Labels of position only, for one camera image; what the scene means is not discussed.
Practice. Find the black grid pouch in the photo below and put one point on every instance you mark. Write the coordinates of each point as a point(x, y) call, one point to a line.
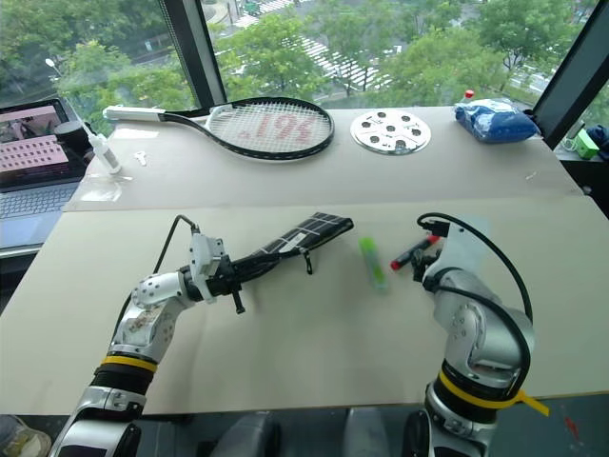
point(314, 226)

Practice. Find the dark window pillar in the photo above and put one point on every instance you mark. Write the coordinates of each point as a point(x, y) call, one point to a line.
point(195, 52)
point(571, 71)

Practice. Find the red capped bottle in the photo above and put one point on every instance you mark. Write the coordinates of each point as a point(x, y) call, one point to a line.
point(469, 94)

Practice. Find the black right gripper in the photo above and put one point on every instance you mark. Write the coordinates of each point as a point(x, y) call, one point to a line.
point(428, 261)

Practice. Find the black white tennis racket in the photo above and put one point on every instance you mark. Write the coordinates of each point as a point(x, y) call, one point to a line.
point(266, 128)

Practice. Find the small white scrap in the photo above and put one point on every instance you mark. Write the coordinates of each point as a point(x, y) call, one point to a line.
point(531, 176)

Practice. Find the green box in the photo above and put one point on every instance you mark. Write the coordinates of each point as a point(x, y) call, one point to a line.
point(586, 145)

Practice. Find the small white plastic piece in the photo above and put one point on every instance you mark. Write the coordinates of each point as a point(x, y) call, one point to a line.
point(141, 159)

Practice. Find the red marker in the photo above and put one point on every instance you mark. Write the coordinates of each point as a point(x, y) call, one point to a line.
point(404, 259)

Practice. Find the white glue bottle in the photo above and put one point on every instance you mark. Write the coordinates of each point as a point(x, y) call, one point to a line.
point(105, 154)

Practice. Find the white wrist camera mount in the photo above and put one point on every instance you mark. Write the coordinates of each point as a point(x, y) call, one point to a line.
point(204, 254)
point(459, 250)

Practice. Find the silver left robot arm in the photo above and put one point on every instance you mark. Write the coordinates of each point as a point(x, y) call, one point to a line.
point(145, 328)

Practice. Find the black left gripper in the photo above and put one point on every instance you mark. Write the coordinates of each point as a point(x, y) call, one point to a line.
point(223, 281)

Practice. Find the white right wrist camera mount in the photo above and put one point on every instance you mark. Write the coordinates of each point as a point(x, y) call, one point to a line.
point(459, 250)

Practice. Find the round metal plate with holes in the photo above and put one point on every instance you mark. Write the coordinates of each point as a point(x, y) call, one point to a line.
point(391, 131)

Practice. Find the blue plastic bag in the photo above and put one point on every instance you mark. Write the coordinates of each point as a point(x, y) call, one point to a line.
point(495, 121)

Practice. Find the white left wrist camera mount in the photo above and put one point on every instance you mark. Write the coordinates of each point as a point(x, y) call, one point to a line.
point(204, 254)

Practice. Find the clear plastic sheet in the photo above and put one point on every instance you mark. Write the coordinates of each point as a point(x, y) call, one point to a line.
point(102, 185)

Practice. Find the yellow zip tie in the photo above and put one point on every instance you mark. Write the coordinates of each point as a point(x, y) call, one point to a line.
point(533, 403)

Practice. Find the grey laptop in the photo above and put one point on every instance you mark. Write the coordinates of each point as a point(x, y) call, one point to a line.
point(33, 190)

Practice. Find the dark blue cloth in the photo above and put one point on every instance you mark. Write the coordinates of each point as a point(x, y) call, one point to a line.
point(600, 140)

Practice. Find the black cylinder speaker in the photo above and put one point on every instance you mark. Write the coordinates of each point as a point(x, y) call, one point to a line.
point(69, 135)

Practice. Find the green highlighter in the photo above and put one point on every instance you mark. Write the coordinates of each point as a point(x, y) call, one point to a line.
point(373, 266)

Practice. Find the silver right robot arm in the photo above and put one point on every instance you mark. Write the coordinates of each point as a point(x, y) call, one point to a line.
point(476, 328)

